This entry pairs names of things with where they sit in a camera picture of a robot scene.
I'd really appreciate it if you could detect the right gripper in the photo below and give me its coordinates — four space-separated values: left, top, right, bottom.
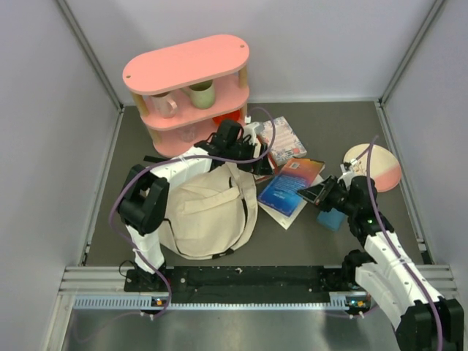
297 174 358 216

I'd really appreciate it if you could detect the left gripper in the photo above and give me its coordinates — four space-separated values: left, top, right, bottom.
225 137 273 176

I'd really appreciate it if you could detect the blue orange book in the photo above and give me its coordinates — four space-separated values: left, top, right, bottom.
257 158 325 230

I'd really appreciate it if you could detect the cream canvas backpack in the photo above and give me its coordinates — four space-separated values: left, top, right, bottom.
143 155 259 260

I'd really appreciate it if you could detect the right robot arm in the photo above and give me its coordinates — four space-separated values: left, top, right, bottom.
297 175 464 350

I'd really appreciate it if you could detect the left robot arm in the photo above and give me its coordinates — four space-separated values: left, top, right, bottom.
111 120 274 290

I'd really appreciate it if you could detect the orange bowl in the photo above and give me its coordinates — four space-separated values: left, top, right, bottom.
213 110 241 125

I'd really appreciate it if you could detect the red-bordered white book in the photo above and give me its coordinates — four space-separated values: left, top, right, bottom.
252 136 280 184

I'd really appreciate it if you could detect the clear glass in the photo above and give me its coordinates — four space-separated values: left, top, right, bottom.
178 125 197 143

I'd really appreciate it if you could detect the green mug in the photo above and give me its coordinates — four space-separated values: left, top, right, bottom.
181 80 216 110

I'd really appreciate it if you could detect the floral white book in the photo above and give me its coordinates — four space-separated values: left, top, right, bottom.
257 116 307 166

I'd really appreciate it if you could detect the cream and pink plate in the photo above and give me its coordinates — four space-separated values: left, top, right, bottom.
343 143 402 193

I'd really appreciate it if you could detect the pink three-tier shelf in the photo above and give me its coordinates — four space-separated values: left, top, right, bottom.
122 34 249 157

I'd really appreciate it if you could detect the pink mug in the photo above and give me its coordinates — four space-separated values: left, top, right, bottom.
151 91 178 118

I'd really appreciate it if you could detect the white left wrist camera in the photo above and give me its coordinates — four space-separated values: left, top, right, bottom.
243 116 263 145

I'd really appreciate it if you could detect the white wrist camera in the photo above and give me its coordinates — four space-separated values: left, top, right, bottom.
340 159 361 182
243 116 263 145

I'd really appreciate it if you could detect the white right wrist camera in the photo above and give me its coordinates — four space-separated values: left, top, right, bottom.
340 159 361 182

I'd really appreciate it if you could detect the grey cable duct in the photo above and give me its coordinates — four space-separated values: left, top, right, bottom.
72 291 371 312

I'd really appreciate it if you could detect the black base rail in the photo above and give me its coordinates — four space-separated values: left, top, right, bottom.
122 265 371 308

